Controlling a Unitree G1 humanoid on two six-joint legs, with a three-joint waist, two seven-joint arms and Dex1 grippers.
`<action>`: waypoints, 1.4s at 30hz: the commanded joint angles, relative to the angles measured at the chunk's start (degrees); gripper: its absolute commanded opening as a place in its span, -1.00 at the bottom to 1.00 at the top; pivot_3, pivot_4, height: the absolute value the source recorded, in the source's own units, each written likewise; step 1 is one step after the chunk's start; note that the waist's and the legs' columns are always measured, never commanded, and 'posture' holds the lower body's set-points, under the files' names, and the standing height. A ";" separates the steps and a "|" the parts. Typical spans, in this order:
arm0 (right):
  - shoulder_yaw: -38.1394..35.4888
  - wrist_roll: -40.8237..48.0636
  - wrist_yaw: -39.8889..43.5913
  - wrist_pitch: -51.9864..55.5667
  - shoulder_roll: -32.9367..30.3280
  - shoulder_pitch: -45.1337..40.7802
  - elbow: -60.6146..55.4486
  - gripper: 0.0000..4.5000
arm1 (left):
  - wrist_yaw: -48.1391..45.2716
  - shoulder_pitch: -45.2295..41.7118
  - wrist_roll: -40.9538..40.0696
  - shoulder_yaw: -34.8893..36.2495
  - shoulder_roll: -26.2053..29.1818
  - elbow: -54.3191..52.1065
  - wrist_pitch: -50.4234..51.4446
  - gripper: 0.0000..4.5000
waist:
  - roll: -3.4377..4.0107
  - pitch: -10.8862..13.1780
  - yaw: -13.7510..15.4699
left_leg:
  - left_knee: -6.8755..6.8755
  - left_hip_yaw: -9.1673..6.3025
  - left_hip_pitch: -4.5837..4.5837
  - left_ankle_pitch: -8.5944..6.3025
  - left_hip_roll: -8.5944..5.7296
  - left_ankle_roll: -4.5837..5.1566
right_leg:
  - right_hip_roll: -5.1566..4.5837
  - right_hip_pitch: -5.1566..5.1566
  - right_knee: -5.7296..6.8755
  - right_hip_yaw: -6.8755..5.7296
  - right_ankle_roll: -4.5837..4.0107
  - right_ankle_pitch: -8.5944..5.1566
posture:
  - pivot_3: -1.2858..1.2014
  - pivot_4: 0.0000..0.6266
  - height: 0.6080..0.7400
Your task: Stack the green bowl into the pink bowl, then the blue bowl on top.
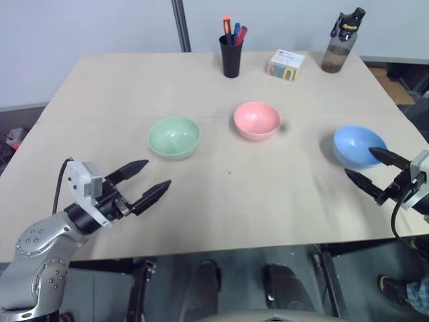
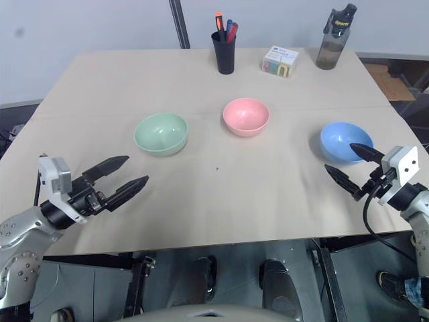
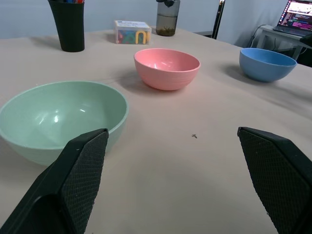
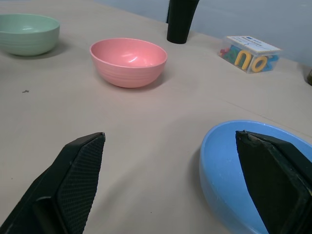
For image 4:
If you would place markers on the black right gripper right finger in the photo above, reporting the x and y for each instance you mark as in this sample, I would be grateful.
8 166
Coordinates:
275 185

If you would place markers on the clear box of letter magnets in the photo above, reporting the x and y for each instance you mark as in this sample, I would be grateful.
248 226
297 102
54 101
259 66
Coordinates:
251 54

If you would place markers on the black cylindrical stand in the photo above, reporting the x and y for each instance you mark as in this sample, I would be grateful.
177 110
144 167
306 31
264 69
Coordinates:
179 22

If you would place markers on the pink red bowl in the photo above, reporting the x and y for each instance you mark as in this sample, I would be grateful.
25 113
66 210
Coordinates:
129 64

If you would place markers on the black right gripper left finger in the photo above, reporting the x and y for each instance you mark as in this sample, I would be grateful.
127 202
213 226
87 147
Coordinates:
73 180

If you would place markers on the blue bowl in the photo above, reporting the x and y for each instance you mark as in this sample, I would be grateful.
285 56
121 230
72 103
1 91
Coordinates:
221 170

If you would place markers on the small dark screw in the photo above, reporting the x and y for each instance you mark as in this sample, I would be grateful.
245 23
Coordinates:
25 91

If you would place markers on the dark round object at edge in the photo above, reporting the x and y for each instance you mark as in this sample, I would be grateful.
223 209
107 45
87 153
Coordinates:
309 76

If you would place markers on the light green bowl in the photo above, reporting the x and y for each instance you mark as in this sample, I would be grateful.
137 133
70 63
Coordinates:
26 34

